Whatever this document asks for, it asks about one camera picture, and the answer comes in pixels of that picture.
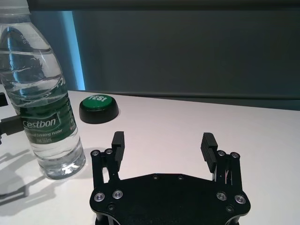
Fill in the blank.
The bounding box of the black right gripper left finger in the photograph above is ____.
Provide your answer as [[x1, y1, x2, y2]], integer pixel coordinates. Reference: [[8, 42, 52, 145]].
[[90, 131, 126, 188]]

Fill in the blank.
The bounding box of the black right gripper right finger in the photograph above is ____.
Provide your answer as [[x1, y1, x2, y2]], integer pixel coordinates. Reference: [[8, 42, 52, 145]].
[[201, 132, 242, 188]]

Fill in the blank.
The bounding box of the blue glass window strip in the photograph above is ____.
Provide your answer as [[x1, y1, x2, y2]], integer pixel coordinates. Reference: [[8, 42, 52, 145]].
[[61, 11, 86, 91]]

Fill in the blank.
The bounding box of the green button with black base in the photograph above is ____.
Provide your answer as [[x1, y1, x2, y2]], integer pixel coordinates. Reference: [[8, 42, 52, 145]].
[[79, 95, 120, 124]]

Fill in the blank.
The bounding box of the dark horizontal rail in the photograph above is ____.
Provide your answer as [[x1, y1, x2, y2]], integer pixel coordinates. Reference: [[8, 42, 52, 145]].
[[30, 0, 300, 12]]

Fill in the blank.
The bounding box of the clear green-label water bottle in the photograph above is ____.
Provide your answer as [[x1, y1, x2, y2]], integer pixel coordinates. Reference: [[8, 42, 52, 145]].
[[0, 0, 86, 180]]

